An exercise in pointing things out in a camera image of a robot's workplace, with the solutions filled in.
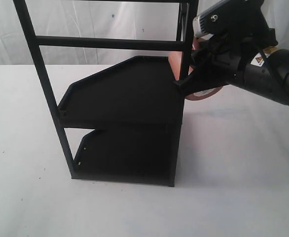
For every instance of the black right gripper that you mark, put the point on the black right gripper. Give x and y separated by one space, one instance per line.
227 58

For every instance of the copper pink mug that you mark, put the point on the copper pink mug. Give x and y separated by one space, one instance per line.
175 58

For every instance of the black metal shelf rack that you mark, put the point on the black metal shelf rack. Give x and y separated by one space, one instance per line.
122 124

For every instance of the white backdrop curtain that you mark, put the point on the white backdrop curtain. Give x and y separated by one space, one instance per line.
102 19

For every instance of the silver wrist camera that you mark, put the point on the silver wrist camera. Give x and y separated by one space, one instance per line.
229 14

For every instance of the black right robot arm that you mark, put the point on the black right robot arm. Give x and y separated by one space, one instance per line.
274 83

